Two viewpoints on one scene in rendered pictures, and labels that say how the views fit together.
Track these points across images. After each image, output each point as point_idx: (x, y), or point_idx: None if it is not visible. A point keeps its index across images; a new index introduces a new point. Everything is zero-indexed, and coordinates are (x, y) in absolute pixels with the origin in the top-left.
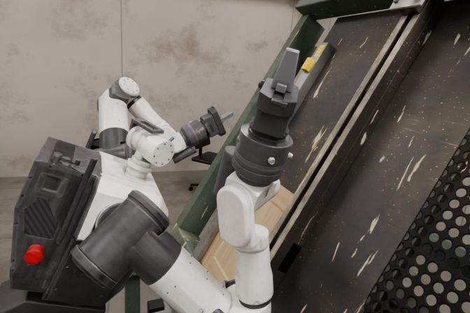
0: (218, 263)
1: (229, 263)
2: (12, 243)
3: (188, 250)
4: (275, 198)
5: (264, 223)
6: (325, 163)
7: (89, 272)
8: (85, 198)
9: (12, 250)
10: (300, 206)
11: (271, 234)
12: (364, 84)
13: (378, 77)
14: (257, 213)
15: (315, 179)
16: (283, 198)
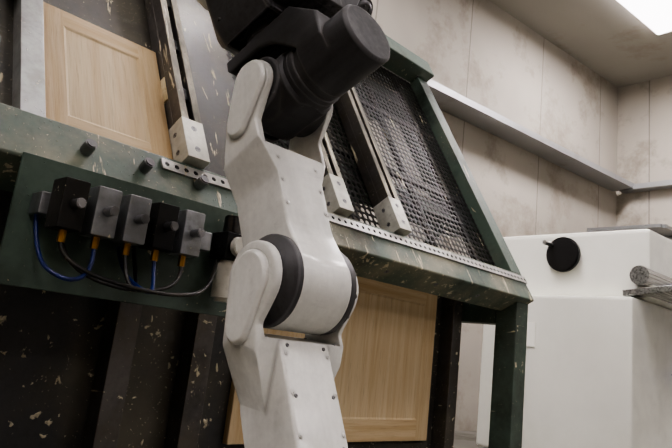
0: (88, 121)
1: (108, 117)
2: None
3: (14, 107)
4: (113, 43)
5: (120, 70)
6: (176, 17)
7: (371, 15)
8: None
9: None
10: (183, 49)
11: (175, 72)
12: None
13: None
14: (99, 59)
15: (178, 29)
16: (126, 45)
